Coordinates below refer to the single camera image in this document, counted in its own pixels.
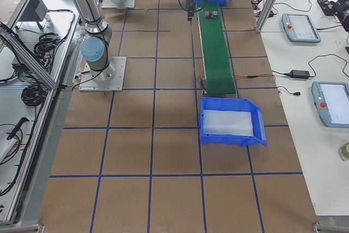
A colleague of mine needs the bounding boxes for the green conveyor belt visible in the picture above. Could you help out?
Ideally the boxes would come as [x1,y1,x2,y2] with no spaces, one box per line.
[197,1,236,96]

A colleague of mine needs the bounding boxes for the red mushroom push button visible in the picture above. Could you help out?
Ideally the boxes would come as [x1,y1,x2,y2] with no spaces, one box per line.
[204,11,215,19]

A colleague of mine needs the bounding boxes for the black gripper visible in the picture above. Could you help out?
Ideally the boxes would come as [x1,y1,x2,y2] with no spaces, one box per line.
[185,0,196,21]

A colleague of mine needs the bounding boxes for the teach pendant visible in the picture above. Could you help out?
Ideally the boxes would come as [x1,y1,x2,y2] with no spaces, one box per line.
[311,81,348,128]
[281,14,321,44]

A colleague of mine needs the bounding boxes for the coiled black cables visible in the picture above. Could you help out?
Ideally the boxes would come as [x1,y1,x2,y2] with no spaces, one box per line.
[21,83,47,107]

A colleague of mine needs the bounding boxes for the teach pendant upper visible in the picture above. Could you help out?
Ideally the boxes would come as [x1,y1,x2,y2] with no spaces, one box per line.
[281,14,321,44]

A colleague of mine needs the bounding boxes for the red black conveyor wires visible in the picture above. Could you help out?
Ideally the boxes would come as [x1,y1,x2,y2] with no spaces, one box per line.
[233,74,275,81]

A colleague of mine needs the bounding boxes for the blue plastic bin right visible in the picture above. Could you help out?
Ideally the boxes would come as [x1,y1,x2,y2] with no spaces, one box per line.
[200,97,267,147]

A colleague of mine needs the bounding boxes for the yellow mushroom push button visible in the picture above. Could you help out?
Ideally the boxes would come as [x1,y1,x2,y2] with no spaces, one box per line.
[211,11,218,19]

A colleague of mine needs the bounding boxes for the black power brick on desk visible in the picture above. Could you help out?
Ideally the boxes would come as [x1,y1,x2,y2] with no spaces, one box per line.
[284,69,312,79]

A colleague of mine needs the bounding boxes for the teach pendant lower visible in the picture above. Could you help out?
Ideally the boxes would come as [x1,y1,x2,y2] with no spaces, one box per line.
[311,81,348,128]

